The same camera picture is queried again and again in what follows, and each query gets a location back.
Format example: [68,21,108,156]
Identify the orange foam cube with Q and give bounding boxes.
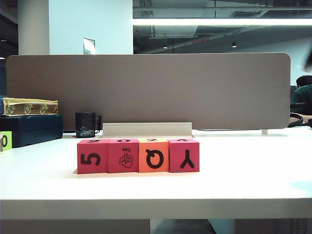
[137,137,170,174]

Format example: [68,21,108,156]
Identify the red foam cube with Y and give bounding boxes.
[168,138,201,174]

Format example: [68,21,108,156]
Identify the red foam cube with tree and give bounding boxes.
[107,138,140,174]

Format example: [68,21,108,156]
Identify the red foam cube with 5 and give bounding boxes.
[77,138,110,175]

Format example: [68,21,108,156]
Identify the grey-brown desk divider panel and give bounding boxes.
[6,52,292,131]

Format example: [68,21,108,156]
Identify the black patterned mug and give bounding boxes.
[75,112,102,138]

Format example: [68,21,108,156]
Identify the poster on pillar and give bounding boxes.
[82,37,97,55]

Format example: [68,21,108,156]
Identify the yellow patterned box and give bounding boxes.
[0,97,60,117]

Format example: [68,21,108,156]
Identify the dark blue plastic case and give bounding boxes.
[0,114,64,149]

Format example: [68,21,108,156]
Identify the black headphones with orange lining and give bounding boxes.
[289,112,312,129]

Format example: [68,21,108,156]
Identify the person in dark green top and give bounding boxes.
[291,75,312,115]

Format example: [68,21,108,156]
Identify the green foam cube with M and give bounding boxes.
[0,131,13,152]

